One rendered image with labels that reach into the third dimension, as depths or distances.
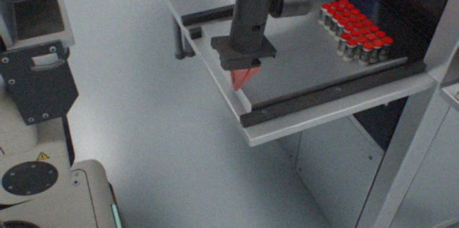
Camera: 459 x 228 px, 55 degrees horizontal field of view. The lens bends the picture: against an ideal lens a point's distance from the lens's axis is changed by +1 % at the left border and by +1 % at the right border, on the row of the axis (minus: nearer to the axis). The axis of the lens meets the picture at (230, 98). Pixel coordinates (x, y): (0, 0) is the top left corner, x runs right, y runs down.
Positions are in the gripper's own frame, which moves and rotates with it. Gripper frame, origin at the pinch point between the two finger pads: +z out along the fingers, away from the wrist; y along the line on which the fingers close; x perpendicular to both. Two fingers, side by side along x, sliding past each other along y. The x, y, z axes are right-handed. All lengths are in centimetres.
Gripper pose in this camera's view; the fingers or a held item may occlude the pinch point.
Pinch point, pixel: (235, 85)
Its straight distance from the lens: 80.8
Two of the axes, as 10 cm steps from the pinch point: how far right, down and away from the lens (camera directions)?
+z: -1.5, 7.5, 6.4
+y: 9.1, -1.4, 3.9
